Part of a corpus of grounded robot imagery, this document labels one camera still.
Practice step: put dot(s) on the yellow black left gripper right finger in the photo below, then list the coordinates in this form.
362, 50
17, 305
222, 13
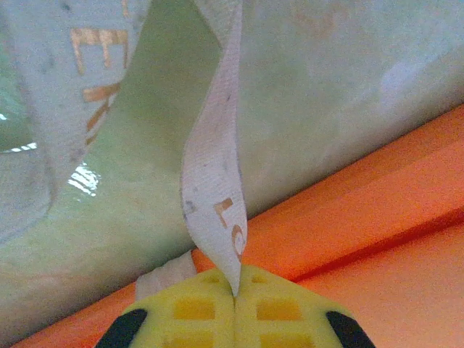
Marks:
282, 319

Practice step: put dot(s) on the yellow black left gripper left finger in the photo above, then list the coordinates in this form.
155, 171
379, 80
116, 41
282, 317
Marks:
188, 319

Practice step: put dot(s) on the orange wrapping paper sheet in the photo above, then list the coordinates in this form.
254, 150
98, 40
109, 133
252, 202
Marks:
362, 217

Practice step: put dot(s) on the white printed ribbon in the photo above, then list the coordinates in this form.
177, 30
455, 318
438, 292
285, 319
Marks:
214, 181

